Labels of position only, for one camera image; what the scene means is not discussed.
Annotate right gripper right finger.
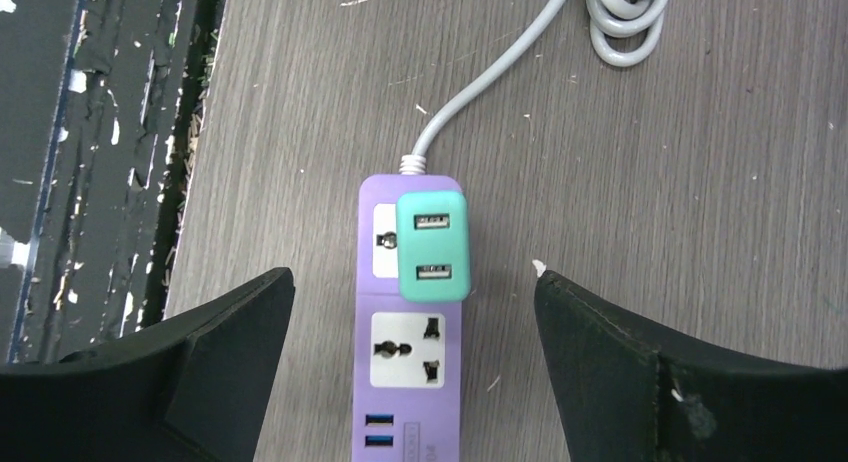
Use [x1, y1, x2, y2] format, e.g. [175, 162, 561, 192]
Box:
[534, 270, 847, 461]

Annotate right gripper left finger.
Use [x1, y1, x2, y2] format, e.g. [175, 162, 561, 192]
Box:
[1, 267, 295, 461]

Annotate purple power strip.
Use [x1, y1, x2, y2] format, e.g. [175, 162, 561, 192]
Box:
[350, 174, 462, 461]

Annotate teal plug adapter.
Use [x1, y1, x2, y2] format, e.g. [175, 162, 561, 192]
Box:
[396, 190, 471, 304]

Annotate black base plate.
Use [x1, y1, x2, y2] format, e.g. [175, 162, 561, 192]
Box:
[1, 0, 227, 364]

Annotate grey cable bundle back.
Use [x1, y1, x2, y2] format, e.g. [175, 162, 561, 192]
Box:
[398, 0, 676, 177]

